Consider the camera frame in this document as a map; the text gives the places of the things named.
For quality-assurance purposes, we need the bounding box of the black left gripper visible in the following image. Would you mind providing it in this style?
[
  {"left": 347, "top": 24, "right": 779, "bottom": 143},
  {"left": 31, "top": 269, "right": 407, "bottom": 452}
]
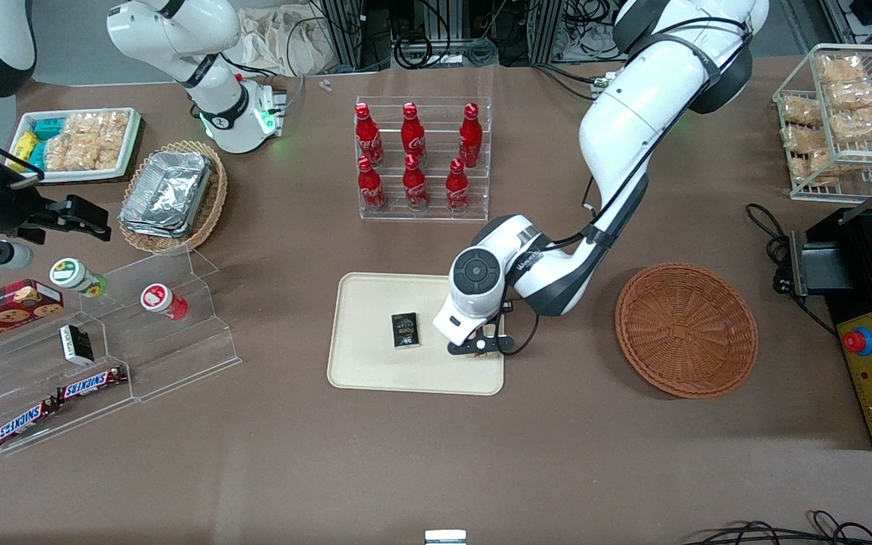
[{"left": 447, "top": 301, "right": 517, "bottom": 357}]

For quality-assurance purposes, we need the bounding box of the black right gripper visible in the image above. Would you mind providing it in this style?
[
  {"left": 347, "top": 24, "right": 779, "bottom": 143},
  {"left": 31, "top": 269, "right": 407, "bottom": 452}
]
[{"left": 0, "top": 180, "right": 113, "bottom": 247}]

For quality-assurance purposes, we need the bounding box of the white rectangular snack tray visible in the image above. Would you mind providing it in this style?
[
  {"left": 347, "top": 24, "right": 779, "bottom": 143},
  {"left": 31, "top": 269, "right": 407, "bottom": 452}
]
[{"left": 8, "top": 107, "right": 144, "bottom": 185}]

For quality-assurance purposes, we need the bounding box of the beige plastic tray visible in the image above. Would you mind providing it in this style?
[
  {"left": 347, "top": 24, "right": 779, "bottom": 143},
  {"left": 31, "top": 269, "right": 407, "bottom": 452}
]
[{"left": 328, "top": 272, "right": 506, "bottom": 396}]

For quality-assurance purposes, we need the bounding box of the oval light wicker basket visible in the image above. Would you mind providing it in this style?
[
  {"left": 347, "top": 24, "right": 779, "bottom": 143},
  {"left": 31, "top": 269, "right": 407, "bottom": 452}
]
[{"left": 118, "top": 140, "right": 228, "bottom": 255}]

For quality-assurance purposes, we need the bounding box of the round brown wicker basket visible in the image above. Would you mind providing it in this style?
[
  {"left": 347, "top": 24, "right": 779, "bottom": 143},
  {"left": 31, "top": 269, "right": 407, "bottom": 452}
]
[{"left": 615, "top": 262, "right": 759, "bottom": 400}]

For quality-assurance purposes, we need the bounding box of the green bottle with sunflower lid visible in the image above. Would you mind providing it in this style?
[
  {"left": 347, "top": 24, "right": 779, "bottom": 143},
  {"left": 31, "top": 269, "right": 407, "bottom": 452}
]
[{"left": 50, "top": 258, "right": 109, "bottom": 297}]

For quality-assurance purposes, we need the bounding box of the small black snack box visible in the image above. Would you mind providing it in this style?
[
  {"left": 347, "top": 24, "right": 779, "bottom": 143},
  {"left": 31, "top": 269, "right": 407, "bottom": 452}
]
[{"left": 391, "top": 312, "right": 422, "bottom": 350}]

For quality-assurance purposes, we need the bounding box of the clear rice cracker pack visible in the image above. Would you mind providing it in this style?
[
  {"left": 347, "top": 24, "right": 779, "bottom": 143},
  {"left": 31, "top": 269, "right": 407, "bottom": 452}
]
[
  {"left": 43, "top": 133, "right": 73, "bottom": 172},
  {"left": 67, "top": 113, "right": 101, "bottom": 171},
  {"left": 97, "top": 111, "right": 131, "bottom": 170}
]

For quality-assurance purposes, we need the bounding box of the stack of foil trays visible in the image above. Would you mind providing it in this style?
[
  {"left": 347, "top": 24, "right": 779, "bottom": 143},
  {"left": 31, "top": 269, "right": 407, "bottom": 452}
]
[{"left": 119, "top": 150, "right": 215, "bottom": 240}]

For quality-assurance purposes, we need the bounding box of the yellow snack pack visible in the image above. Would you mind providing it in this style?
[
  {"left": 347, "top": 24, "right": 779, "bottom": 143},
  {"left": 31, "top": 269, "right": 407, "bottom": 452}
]
[{"left": 10, "top": 129, "right": 40, "bottom": 164}]

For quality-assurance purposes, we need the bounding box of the red bottle with white lid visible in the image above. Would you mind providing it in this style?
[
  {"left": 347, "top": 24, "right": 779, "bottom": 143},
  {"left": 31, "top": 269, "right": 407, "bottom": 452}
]
[{"left": 141, "top": 283, "right": 189, "bottom": 321}]

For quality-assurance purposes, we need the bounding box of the red cookie box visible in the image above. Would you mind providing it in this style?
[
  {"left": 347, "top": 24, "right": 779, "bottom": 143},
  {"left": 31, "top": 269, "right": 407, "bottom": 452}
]
[{"left": 0, "top": 279, "right": 65, "bottom": 351}]

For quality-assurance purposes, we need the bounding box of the small black and white box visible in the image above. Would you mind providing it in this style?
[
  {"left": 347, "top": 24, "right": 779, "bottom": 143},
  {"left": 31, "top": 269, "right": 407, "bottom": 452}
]
[{"left": 59, "top": 324, "right": 95, "bottom": 367}]

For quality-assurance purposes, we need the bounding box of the clear acrylic bottle rack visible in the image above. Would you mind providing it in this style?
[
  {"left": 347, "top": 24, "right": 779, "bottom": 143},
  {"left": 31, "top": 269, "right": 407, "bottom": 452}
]
[{"left": 355, "top": 95, "right": 494, "bottom": 223}]

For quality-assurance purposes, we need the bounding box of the red cola bottle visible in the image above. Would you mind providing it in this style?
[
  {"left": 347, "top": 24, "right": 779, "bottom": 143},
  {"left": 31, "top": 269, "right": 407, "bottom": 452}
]
[
  {"left": 355, "top": 103, "right": 385, "bottom": 168},
  {"left": 401, "top": 102, "right": 428, "bottom": 164},
  {"left": 403, "top": 154, "right": 430, "bottom": 211},
  {"left": 446, "top": 158, "right": 472, "bottom": 214},
  {"left": 357, "top": 156, "right": 388, "bottom": 213},
  {"left": 459, "top": 103, "right": 484, "bottom": 169}
]

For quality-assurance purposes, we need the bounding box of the clear acrylic stepped shelf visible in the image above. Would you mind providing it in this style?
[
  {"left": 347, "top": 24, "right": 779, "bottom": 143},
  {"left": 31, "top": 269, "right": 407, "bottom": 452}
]
[{"left": 0, "top": 246, "right": 242, "bottom": 456}]

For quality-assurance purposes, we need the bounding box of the snickers chocolate bar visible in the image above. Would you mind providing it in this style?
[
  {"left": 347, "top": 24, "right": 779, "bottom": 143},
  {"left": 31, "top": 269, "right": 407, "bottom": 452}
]
[
  {"left": 56, "top": 366, "right": 129, "bottom": 403},
  {"left": 0, "top": 399, "right": 59, "bottom": 448}
]

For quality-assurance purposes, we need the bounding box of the white cloth bag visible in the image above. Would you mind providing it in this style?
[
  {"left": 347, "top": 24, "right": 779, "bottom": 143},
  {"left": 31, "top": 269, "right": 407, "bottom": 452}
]
[{"left": 238, "top": 6, "right": 332, "bottom": 77}]

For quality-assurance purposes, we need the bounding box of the bagged cracker pack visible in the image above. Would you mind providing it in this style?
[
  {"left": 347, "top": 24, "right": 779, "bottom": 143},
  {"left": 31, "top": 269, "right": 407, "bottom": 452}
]
[
  {"left": 826, "top": 79, "right": 872, "bottom": 111},
  {"left": 830, "top": 106, "right": 872, "bottom": 142},
  {"left": 781, "top": 97, "right": 824, "bottom": 126},
  {"left": 817, "top": 54, "right": 866, "bottom": 83},
  {"left": 783, "top": 125, "right": 832, "bottom": 154},
  {"left": 807, "top": 148, "right": 872, "bottom": 185}
]

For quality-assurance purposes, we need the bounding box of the black machine box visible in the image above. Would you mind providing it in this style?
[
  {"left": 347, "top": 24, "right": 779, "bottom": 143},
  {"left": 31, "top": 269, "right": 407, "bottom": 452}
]
[{"left": 773, "top": 207, "right": 872, "bottom": 452}]

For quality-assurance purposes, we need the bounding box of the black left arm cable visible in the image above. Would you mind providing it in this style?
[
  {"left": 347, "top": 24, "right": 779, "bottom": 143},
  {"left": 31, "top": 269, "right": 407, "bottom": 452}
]
[{"left": 497, "top": 17, "right": 751, "bottom": 357}]

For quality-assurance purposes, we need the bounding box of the coiled black cable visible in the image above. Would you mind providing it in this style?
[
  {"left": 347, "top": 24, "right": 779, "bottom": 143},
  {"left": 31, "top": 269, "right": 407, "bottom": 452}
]
[{"left": 394, "top": 32, "right": 438, "bottom": 70}]

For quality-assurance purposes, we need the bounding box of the aluminium profile frame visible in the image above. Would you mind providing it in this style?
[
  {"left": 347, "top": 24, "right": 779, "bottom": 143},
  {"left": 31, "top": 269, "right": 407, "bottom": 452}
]
[
  {"left": 529, "top": 0, "right": 567, "bottom": 66},
  {"left": 319, "top": 0, "right": 394, "bottom": 72},
  {"left": 821, "top": 0, "right": 872, "bottom": 48}
]

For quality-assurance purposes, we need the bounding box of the black machine power cable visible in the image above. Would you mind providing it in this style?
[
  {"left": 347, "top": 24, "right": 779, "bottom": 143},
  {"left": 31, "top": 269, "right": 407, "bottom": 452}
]
[{"left": 745, "top": 203, "right": 839, "bottom": 339}]

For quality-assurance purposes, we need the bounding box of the bundle of black floor cables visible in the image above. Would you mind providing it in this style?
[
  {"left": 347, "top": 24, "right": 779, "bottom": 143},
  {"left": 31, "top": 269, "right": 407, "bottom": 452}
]
[{"left": 682, "top": 510, "right": 872, "bottom": 545}]

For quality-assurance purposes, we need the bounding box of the white wire basket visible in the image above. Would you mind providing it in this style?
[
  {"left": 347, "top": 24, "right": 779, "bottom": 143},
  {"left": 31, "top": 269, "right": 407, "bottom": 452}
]
[{"left": 773, "top": 43, "right": 872, "bottom": 202}]

